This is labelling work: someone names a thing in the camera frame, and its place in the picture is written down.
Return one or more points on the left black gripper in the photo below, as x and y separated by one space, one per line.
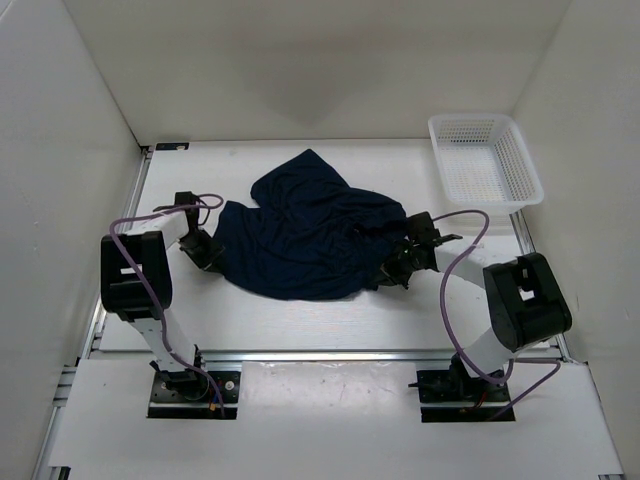
207 261

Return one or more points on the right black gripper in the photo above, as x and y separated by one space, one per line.
390 271

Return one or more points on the navy blue shorts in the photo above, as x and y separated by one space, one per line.
310 235

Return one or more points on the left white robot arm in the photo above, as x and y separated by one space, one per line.
136 283

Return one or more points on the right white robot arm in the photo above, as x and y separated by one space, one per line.
524 300

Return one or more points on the white plastic mesh basket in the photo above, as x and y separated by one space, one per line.
484 162

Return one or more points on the white front cover board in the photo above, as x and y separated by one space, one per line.
315 421

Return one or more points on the aluminium rail front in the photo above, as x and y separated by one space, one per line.
419 355

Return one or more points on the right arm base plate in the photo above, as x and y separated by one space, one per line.
447 398

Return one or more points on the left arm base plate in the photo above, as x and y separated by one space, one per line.
189 395

